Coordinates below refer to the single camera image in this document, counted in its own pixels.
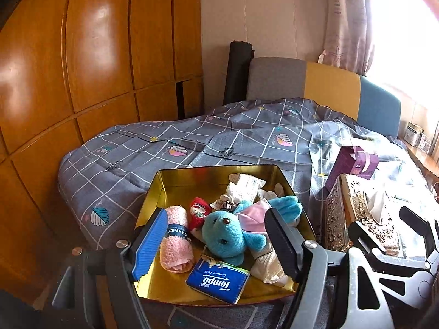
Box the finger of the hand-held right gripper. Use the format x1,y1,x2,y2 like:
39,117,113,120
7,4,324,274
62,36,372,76
399,206,439,268
348,220,392,257

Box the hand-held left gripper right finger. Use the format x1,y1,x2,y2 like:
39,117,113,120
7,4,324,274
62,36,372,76
265,208,395,329

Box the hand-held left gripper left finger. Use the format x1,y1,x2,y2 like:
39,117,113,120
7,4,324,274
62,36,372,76
51,207,169,329

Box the pink towel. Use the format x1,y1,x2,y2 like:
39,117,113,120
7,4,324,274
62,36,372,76
159,205,193,275

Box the red plush toy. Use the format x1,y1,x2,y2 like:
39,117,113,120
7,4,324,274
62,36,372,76
188,197,212,239

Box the blue plush toy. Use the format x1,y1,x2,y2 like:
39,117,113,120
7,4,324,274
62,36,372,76
201,195,304,266

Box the mottled pink scrunchie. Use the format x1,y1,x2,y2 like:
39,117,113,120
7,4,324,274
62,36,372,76
211,197,237,213

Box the gold tin box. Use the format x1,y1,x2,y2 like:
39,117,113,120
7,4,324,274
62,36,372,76
134,164,318,305

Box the white printed packet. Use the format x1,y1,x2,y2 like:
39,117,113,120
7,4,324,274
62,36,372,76
228,173,266,199

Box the blue tissue packet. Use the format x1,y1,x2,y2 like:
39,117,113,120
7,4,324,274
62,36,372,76
185,259,252,305

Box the white tissue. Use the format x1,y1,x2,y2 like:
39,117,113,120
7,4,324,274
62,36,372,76
364,190,388,225

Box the gold ornate tissue box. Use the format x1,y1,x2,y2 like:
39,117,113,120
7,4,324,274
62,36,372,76
324,173,439,252

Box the wooden desk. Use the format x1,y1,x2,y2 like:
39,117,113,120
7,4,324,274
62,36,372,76
401,137,439,175

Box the purple cardboard box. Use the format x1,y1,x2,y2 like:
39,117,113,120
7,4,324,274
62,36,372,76
324,146,379,192

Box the white container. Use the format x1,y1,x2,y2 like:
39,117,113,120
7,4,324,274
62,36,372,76
406,121,424,144

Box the grey checked quilt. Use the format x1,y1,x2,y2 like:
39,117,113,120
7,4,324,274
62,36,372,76
57,98,439,329

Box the grey yellow blue headboard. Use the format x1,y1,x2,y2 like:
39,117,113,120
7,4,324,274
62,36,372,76
246,56,402,138

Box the black rolled mat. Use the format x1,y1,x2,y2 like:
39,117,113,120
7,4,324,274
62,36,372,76
223,40,255,105

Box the bright window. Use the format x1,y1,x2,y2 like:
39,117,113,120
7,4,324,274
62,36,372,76
364,0,439,110

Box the wooden wardrobe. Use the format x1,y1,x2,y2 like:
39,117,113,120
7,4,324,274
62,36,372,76
0,0,204,302

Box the patterned pink curtain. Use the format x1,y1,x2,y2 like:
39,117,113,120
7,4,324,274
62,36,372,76
322,0,376,76

